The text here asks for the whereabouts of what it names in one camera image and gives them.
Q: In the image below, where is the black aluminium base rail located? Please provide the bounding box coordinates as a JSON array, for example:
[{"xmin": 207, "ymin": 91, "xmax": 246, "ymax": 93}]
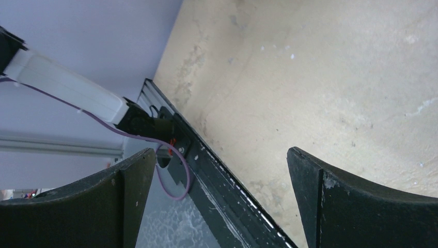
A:
[{"xmin": 139, "ymin": 79, "xmax": 296, "ymax": 247}]

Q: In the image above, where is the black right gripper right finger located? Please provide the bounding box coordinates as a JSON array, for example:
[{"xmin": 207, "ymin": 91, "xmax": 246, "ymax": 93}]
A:
[{"xmin": 287, "ymin": 147, "xmax": 437, "ymax": 247}]

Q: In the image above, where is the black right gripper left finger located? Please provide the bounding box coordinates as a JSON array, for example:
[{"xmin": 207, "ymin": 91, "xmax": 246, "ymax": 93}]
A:
[{"xmin": 1, "ymin": 148, "xmax": 156, "ymax": 247}]

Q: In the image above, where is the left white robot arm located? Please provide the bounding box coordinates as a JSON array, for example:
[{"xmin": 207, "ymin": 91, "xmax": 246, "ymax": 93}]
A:
[{"xmin": 1, "ymin": 28, "xmax": 174, "ymax": 144}]

